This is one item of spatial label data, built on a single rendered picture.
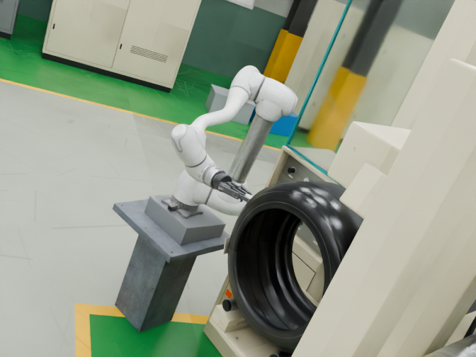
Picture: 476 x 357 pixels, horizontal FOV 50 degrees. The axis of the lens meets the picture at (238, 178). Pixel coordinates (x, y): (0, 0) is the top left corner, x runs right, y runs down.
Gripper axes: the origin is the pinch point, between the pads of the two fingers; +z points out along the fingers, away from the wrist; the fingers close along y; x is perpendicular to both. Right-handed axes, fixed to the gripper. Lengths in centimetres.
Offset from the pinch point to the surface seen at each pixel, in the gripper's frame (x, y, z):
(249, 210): -2.0, -12.0, 11.7
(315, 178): -1, 64, -23
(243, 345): 47, -7, 23
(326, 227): -11.2, -11.4, 43.6
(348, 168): -36, -36, 61
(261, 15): -91, 537, -613
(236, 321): 41.1, -7.3, 16.9
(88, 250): 104, 23, -150
